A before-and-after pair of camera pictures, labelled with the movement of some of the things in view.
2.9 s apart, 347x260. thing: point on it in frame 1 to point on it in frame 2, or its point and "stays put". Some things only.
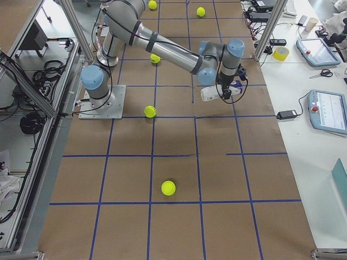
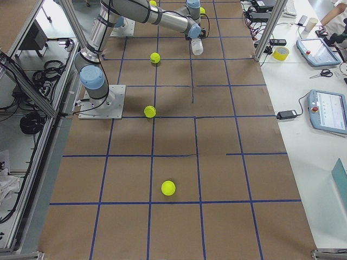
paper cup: (310, 24) stays put
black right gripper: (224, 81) to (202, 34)
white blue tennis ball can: (216, 92) to (197, 46)
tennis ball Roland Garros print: (168, 187) stays put
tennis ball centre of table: (149, 111) stays put
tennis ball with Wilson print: (154, 58) stays put
